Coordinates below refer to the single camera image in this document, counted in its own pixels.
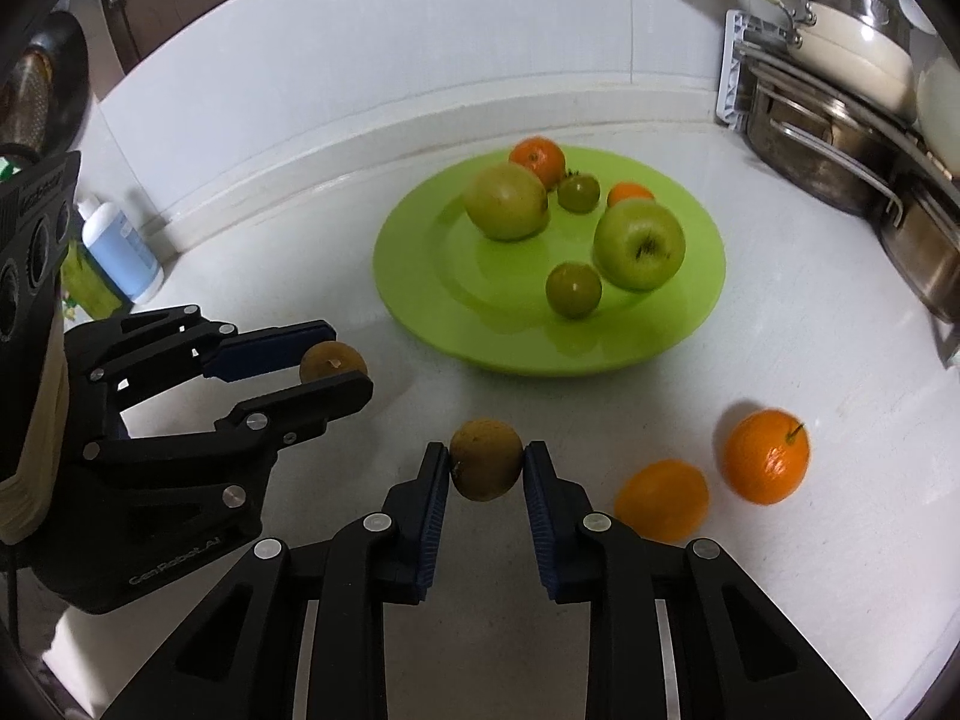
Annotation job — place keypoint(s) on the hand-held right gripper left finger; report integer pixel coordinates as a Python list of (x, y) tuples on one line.
[(439, 517)]

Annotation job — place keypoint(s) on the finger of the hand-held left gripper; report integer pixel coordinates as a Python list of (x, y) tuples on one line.
[(255, 352), (315, 409)]

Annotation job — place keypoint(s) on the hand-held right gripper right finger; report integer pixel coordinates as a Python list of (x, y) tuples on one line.
[(536, 517)]

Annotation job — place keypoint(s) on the brown kiwi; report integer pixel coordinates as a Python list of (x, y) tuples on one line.
[(330, 360), (486, 469)]

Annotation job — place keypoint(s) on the green plate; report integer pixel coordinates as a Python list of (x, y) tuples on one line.
[(517, 345)]

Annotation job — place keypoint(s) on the small green tomato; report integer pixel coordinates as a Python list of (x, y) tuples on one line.
[(577, 193), (573, 289)]

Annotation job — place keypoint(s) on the yellow-green pear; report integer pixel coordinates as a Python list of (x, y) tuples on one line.
[(506, 201)]

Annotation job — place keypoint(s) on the green apple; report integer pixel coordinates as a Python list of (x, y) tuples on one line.
[(639, 244)]

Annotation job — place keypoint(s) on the white and blue pump bottle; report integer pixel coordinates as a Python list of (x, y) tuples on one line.
[(124, 247)]

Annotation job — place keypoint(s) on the green dish soap bottle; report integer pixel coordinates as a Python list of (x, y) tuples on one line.
[(90, 281)]

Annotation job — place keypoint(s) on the orange with stem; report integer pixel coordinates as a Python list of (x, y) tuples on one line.
[(766, 457)]

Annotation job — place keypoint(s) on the black frying pan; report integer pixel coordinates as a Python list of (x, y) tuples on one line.
[(64, 82)]

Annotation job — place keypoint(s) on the brass colander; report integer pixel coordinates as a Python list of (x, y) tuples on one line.
[(26, 101)]

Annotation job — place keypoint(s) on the brown framed glass door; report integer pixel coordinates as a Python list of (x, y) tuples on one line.
[(150, 0)]

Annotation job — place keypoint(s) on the wide steel pot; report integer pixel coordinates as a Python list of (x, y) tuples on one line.
[(810, 150)]

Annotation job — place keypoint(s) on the white and metal pot rack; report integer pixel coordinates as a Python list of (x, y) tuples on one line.
[(733, 67)]

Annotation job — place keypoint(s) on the cream saucepan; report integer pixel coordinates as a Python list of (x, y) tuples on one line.
[(855, 60)]

